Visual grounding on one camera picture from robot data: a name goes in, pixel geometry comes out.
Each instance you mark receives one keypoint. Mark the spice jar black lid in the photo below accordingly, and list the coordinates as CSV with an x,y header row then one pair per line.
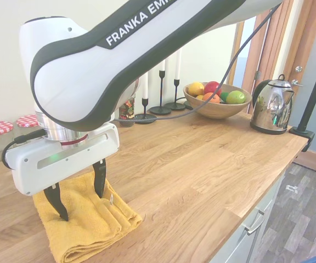
x,y
126,112

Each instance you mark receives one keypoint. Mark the metal door hinge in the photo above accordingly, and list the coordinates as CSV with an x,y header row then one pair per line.
x,y
258,74

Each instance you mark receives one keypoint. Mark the green apple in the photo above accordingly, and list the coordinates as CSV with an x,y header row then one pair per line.
x,y
236,97

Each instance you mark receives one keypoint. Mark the white kitchen cabinet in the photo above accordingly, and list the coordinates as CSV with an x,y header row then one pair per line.
x,y
237,246

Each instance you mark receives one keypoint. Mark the wooden door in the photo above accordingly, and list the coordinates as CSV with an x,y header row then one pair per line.
x,y
281,54

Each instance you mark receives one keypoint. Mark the yellow lemon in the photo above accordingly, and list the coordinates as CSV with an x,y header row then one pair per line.
x,y
196,88

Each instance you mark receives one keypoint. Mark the small yellow fruit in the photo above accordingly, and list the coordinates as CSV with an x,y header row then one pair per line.
x,y
200,97

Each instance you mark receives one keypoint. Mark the black camera stand clamp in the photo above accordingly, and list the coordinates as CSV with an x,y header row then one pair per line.
x,y
300,131

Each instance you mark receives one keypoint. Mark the orange fruit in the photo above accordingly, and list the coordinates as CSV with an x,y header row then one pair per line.
x,y
210,97

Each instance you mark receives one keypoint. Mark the stainless steel kettle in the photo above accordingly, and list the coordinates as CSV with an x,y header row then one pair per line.
x,y
273,109

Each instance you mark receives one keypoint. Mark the tall black candle holder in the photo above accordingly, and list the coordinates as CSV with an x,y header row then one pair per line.
x,y
162,82

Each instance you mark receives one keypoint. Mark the silver door knob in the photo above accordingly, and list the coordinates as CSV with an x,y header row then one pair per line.
x,y
298,69

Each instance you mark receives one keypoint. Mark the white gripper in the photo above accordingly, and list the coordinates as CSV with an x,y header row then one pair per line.
x,y
64,161

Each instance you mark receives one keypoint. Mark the yellow towel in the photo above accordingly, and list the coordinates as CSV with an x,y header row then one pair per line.
x,y
86,227

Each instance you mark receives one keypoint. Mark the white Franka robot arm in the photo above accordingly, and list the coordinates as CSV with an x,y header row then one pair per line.
x,y
92,68

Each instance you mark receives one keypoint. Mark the dark green fruit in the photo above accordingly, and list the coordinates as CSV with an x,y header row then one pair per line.
x,y
224,96

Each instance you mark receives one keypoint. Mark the red apple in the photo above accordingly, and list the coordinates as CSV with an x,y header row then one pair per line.
x,y
212,87

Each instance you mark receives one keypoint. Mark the blue object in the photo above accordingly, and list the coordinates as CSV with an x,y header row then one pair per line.
x,y
314,259

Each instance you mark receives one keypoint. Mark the wooden fruit bowl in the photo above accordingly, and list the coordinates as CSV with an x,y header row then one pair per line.
x,y
215,109

